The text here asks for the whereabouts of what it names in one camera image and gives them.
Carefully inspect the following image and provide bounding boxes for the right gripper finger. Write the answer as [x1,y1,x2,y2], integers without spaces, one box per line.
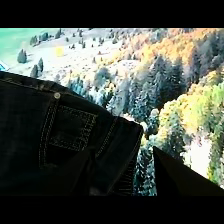
[152,145,224,197]

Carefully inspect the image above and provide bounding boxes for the blue jeans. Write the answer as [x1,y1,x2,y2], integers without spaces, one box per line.
[0,70,145,197]

